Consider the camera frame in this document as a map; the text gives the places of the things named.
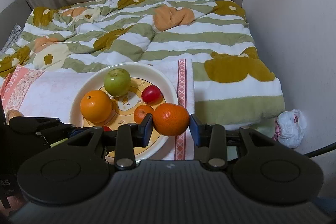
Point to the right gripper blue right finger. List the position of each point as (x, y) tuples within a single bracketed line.
[(224, 147)]

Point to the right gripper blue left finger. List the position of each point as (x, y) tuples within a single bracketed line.
[(122, 140)]

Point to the cherry tomato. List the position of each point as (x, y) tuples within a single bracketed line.
[(151, 94), (106, 128)]

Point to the large red yellow apple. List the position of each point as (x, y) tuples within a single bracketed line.
[(12, 114)]

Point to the large green apple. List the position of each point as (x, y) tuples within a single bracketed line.
[(58, 142)]

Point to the small mandarin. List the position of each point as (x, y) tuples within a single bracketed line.
[(170, 119), (141, 112)]

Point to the large orange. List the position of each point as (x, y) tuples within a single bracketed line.
[(96, 106)]

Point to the cherry tomato front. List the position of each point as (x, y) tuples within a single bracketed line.
[(151, 94)]

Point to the small green apple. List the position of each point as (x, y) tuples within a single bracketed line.
[(117, 82)]

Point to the pink floral towel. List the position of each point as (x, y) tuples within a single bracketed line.
[(38, 93)]

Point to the cream duck bowl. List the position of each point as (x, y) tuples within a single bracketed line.
[(163, 75)]

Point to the green striped floral blanket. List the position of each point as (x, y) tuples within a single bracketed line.
[(232, 85)]

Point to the white plastic bag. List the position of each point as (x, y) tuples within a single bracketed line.
[(290, 128)]

